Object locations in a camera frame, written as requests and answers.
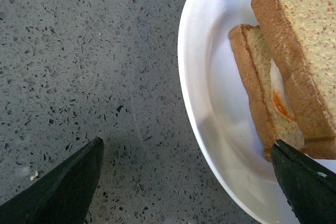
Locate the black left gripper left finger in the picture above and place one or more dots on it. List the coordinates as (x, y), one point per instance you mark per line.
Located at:
(64, 194)

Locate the bread slice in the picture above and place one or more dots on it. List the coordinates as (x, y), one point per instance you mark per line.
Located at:
(301, 37)
(253, 57)

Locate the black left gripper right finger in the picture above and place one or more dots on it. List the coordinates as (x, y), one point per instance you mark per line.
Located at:
(308, 186)

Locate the fried egg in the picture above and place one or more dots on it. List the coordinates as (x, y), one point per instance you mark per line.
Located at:
(278, 93)

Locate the white oval plate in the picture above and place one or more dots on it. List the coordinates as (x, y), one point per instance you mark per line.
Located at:
(218, 108)

